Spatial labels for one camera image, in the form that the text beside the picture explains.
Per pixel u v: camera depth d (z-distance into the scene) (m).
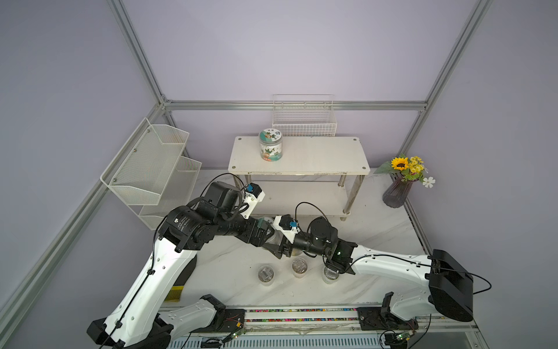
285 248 0.60
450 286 0.42
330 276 0.78
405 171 0.88
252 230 0.52
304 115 0.93
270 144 0.71
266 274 0.79
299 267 0.80
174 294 0.77
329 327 0.73
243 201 0.54
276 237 0.66
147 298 0.36
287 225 0.56
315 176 1.18
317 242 0.58
